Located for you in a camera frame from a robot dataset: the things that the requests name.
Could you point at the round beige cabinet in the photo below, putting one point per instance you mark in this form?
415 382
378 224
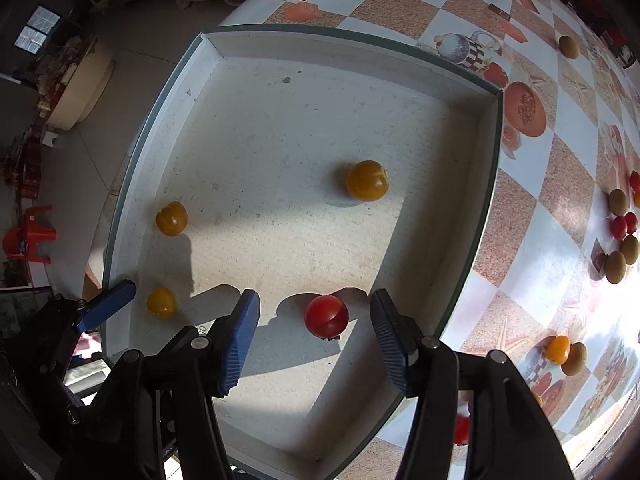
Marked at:
80 91

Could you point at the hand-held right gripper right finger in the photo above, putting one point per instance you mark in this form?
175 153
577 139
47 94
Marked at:
390 347

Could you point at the red plastic stool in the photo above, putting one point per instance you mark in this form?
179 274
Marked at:
27 241

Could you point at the small yellow tomato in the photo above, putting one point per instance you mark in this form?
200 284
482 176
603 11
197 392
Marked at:
161 302

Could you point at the small red tomato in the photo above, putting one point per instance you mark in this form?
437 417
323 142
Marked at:
631 221
462 429
618 227
635 181

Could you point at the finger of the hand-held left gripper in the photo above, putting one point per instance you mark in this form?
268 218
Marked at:
107 302

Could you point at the checkered printed tablecloth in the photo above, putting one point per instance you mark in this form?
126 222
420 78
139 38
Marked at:
540 170

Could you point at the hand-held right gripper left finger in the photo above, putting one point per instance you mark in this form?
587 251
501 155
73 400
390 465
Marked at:
239 345

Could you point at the brown kiwi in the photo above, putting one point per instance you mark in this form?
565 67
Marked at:
615 266
618 201
569 47
630 249
574 359

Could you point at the white shallow tray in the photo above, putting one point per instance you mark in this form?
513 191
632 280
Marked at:
280 160

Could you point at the large orange tomato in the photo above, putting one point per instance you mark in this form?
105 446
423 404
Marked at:
367 180

